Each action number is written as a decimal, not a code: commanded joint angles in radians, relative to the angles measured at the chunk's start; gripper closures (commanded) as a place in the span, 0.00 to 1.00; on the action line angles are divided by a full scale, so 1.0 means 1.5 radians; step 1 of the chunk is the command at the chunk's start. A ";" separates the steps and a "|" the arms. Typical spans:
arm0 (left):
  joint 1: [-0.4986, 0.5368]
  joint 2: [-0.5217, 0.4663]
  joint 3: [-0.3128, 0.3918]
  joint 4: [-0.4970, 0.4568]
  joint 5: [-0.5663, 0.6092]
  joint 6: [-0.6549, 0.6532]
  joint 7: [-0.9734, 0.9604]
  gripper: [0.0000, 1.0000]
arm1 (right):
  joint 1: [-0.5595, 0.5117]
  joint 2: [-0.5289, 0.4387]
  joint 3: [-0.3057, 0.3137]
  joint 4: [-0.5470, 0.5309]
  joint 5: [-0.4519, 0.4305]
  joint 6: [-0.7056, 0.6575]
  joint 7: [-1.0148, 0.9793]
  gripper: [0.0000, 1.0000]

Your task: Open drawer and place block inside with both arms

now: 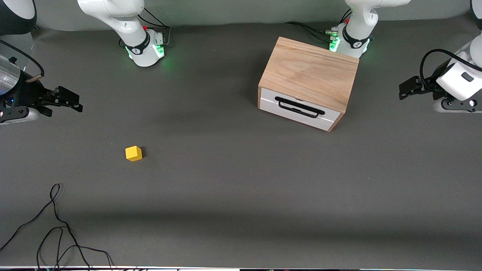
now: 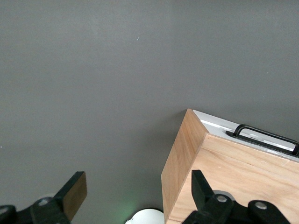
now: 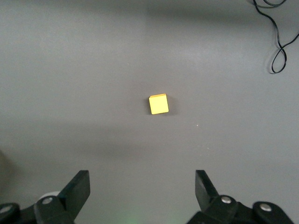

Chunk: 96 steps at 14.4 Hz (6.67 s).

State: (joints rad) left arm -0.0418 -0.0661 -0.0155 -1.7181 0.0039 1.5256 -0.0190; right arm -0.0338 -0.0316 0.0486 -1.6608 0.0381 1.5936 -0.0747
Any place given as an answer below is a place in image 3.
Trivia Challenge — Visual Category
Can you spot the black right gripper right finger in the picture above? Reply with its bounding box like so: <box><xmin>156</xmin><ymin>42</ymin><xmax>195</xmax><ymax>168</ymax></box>
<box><xmin>186</xmin><ymin>169</ymin><xmax>255</xmax><ymax>224</ymax></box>

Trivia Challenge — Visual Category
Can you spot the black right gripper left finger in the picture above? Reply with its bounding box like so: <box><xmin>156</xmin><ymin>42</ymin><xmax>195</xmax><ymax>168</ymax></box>
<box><xmin>34</xmin><ymin>170</ymin><xmax>91</xmax><ymax>224</ymax></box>

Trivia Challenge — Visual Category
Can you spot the yellow cube block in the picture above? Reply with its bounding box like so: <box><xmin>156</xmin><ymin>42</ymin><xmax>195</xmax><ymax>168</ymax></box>
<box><xmin>148</xmin><ymin>93</ymin><xmax>170</xmax><ymax>115</ymax></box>

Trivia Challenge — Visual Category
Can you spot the loose black cable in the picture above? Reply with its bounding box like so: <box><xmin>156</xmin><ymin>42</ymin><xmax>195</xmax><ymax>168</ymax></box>
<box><xmin>252</xmin><ymin>0</ymin><xmax>299</xmax><ymax>75</ymax></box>

